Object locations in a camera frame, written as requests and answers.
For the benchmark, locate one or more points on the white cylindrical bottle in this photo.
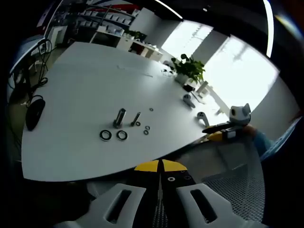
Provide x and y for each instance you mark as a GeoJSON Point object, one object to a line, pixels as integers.
{"type": "Point", "coordinates": [204, 86]}

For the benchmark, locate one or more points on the potted green plant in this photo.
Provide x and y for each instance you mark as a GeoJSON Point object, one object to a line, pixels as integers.
{"type": "Point", "coordinates": [190, 67]}

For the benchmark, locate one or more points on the white low cabinet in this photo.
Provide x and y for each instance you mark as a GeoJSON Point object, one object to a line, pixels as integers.
{"type": "Point", "coordinates": [123, 44]}

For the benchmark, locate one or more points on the person's right hand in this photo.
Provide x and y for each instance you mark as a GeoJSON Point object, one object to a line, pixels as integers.
{"type": "Point", "coordinates": [249, 130]}

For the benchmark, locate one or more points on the large threaded stud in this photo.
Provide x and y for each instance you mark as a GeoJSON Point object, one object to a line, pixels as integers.
{"type": "Point", "coordinates": [120, 116]}

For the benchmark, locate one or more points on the small black device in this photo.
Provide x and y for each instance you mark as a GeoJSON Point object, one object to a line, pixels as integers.
{"type": "Point", "coordinates": [187, 88]}

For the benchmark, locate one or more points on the white mesh chair back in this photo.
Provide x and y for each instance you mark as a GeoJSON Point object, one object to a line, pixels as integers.
{"type": "Point", "coordinates": [237, 194]}

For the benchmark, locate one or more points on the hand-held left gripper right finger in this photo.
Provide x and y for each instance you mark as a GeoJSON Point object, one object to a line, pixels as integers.
{"type": "Point", "coordinates": [183, 202]}

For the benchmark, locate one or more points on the white handheld controller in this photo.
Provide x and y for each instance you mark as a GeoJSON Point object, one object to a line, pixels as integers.
{"type": "Point", "coordinates": [202, 116]}
{"type": "Point", "coordinates": [187, 98]}

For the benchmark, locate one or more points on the small threaded stud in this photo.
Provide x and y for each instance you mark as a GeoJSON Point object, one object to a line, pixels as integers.
{"type": "Point", "coordinates": [135, 118]}

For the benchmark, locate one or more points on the small green plant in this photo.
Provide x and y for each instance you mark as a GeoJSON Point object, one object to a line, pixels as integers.
{"type": "Point", "coordinates": [135, 34]}

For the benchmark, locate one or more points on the storage shelf with bins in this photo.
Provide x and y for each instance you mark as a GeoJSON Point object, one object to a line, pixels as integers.
{"type": "Point", "coordinates": [107, 15]}

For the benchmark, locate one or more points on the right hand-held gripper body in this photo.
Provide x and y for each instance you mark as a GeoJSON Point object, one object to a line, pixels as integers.
{"type": "Point", "coordinates": [240, 116]}

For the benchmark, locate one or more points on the ceiling light strip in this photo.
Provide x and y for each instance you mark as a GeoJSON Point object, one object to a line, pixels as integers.
{"type": "Point", "coordinates": [168, 8]}
{"type": "Point", "coordinates": [270, 28]}

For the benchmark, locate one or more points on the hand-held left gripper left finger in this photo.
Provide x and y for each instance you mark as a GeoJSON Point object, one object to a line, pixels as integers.
{"type": "Point", "coordinates": [140, 197]}

